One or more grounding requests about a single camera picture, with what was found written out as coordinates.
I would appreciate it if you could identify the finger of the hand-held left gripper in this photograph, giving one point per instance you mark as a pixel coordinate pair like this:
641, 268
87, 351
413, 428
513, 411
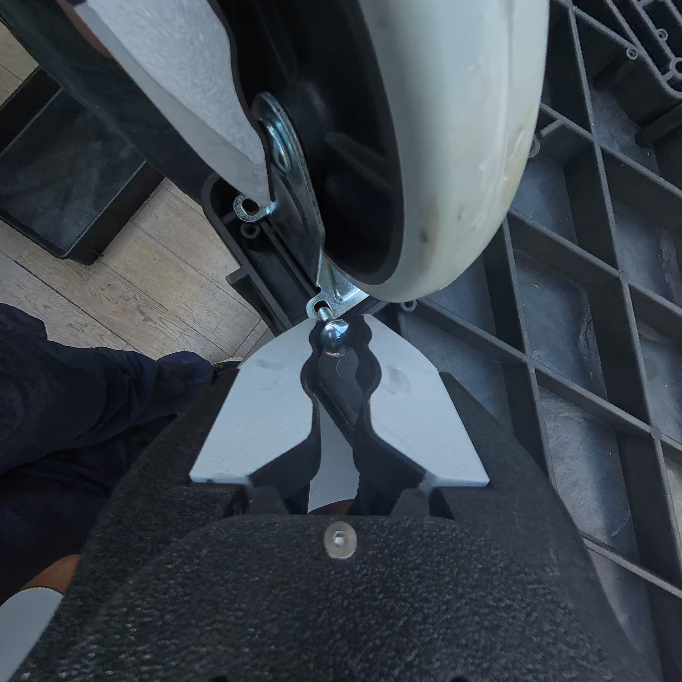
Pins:
160, 80

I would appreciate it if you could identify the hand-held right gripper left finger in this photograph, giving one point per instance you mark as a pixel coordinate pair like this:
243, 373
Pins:
250, 421

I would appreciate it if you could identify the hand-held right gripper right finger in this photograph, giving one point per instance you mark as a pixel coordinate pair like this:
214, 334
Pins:
426, 426

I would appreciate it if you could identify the round-head steel bolt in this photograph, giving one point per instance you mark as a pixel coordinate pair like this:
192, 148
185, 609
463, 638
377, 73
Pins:
331, 338

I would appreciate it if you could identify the black plastic dolly platform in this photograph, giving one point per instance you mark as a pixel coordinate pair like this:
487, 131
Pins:
575, 319

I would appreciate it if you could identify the white caster with metal bracket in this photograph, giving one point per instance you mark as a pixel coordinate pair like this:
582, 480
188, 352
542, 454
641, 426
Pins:
469, 133

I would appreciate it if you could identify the person's right shoe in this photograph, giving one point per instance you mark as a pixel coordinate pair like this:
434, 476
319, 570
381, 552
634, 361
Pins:
226, 366

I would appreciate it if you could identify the black framed floor panel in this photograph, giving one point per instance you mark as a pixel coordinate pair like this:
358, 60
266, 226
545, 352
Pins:
64, 181

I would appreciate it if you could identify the person's right leg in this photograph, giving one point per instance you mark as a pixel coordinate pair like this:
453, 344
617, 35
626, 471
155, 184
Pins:
64, 405

